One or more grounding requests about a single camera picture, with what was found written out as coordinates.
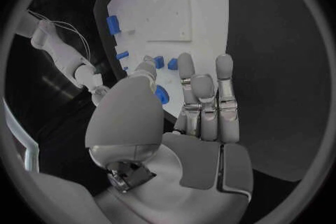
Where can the blue block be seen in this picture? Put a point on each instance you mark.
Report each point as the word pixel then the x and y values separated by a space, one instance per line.
pixel 113 25

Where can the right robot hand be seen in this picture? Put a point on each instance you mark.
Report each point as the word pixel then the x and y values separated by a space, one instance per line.
pixel 100 94

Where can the blue cylinder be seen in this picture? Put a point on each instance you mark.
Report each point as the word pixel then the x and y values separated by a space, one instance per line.
pixel 159 61

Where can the blue plug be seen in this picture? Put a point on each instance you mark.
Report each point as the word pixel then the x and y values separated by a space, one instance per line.
pixel 172 64

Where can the white task board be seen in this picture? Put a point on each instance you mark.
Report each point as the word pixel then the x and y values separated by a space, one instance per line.
pixel 162 18

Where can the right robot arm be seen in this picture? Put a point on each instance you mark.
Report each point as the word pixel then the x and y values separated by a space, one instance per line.
pixel 61 50

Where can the blue peg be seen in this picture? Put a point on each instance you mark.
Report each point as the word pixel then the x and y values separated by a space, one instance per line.
pixel 122 55

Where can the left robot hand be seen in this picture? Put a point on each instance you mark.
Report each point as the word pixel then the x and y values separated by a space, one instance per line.
pixel 126 114

